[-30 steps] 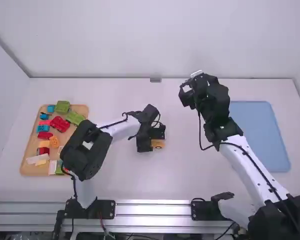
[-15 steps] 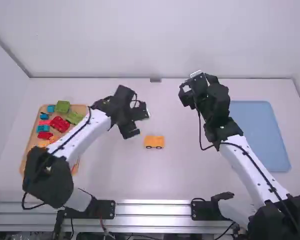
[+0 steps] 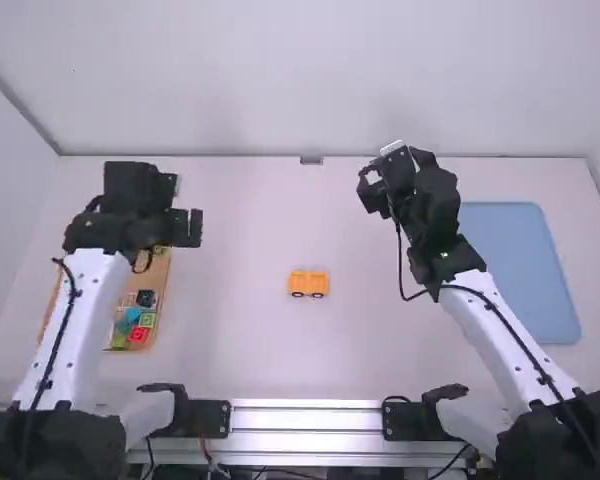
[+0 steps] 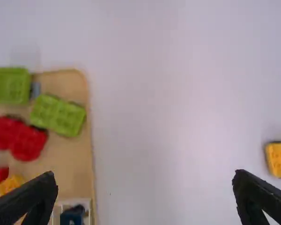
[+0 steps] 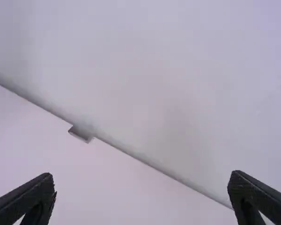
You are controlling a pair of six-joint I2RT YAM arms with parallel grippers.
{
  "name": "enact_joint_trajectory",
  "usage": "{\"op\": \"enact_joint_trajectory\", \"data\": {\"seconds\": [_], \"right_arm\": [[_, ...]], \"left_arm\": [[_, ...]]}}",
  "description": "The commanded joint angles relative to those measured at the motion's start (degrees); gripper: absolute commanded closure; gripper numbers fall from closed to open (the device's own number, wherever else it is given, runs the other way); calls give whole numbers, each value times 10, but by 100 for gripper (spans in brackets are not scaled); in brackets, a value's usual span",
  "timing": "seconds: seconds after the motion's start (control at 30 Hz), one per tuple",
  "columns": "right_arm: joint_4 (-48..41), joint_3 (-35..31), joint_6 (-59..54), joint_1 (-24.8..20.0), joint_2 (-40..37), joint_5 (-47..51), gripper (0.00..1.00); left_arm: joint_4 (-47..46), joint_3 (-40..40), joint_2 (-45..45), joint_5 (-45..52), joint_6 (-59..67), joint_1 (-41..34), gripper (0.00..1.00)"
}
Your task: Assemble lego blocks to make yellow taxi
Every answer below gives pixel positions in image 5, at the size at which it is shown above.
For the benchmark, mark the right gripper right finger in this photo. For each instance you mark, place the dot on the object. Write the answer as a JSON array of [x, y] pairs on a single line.
[[246, 187]]

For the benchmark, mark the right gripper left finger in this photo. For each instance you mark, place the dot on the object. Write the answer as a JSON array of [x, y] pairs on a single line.
[[35, 189]]

